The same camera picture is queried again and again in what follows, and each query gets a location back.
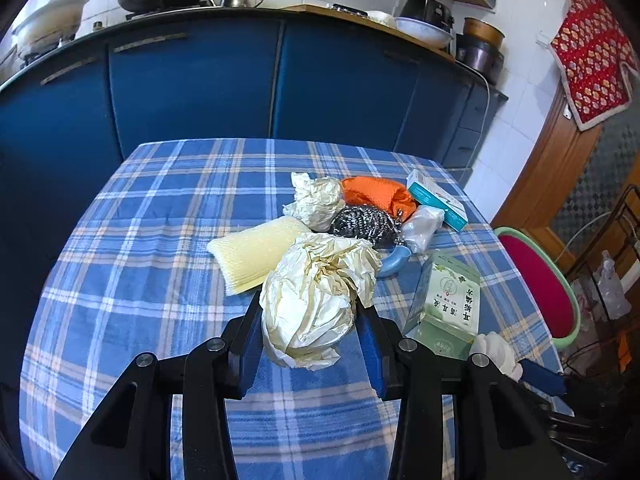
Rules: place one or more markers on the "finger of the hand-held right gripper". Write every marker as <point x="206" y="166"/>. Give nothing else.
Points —
<point x="542" y="377"/>

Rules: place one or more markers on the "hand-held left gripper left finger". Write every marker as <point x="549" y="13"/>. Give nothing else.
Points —
<point x="249" y="360"/>

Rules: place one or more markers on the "green medicine box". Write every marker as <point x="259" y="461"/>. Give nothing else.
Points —
<point x="445" y="305"/>

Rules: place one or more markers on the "gas stove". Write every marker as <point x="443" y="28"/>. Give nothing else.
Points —
<point x="170" y="10"/>

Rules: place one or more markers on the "brown pot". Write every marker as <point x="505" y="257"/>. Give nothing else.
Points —
<point x="482" y="30"/>

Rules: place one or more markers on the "steel wool scrubber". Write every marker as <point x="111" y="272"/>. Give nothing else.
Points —
<point x="362" y="225"/>

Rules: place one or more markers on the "black rice cooker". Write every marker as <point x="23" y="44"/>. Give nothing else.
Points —
<point x="427" y="10"/>

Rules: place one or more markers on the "red quilted cloth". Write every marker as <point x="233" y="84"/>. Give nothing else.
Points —
<point x="595" y="50"/>

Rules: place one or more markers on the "blue plastic piece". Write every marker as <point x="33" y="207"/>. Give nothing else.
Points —
<point x="392" y="262"/>

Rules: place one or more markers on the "clear plastic bag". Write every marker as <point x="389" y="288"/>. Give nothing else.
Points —
<point x="422" y="227"/>

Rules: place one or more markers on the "yellow sponge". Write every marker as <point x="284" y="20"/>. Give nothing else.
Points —
<point x="255" y="255"/>

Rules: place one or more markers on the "red basin with green rim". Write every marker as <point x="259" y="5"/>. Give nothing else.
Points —
<point x="540" y="280"/>

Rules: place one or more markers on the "white pot with lid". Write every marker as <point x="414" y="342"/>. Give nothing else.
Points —
<point x="50" y="20"/>

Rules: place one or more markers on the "teal and white medicine box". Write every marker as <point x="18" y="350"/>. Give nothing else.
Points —
<point x="440" y="200"/>

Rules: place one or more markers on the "steel pot with bowl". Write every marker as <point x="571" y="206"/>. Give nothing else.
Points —
<point x="477" y="57"/>

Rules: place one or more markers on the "small cream paper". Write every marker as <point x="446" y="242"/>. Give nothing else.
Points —
<point x="317" y="200"/>

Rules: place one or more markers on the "orange mesh cloth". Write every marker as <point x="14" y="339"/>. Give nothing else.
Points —
<point x="375" y="192"/>

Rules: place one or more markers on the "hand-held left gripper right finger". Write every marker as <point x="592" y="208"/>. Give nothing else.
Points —
<point x="372" y="355"/>

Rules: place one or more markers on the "white bowl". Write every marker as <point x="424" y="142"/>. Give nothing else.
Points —
<point x="422" y="30"/>

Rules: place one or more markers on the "blue plaid tablecloth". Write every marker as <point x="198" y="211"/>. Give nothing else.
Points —
<point x="150" y="260"/>

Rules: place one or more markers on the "white tissue ball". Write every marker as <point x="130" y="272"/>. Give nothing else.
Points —
<point x="492" y="352"/>

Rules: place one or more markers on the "large cream paper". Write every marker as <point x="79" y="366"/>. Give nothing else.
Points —
<point x="310" y="300"/>

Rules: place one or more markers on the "blue kitchen cabinet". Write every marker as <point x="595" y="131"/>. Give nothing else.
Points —
<point x="200" y="90"/>

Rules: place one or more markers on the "wooden door frame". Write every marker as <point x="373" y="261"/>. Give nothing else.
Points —
<point x="550" y="170"/>

